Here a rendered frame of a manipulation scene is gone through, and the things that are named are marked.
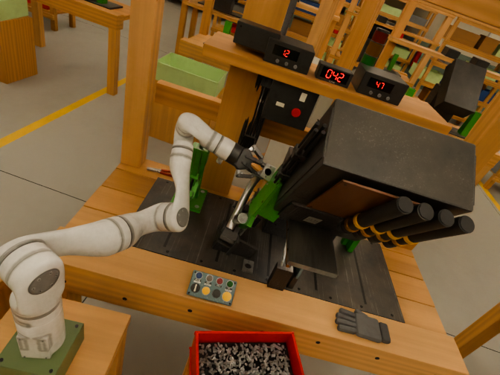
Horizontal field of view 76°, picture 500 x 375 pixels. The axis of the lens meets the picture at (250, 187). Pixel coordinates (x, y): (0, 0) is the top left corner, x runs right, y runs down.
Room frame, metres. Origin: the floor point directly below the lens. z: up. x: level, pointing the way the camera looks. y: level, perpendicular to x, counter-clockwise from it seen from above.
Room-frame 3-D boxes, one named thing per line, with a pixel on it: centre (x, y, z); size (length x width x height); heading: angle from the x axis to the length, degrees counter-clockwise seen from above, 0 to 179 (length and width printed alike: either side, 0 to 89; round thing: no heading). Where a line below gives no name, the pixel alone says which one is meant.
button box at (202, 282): (0.67, 0.00, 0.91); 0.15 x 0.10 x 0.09; 95
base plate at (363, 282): (0.99, -0.16, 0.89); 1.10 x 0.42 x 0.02; 95
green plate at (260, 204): (0.92, -0.09, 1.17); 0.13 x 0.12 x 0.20; 95
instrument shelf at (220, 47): (1.25, -0.13, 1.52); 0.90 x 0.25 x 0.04; 95
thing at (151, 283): (0.71, -0.18, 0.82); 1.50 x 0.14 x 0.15; 95
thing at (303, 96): (1.18, -0.03, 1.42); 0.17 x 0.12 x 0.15; 95
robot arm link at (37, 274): (0.35, 0.35, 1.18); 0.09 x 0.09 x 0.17; 68
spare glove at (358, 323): (0.75, -0.53, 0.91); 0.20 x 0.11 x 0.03; 93
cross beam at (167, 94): (1.35, -0.12, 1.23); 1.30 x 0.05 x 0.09; 95
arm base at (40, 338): (0.35, 0.35, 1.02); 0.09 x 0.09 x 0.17; 16
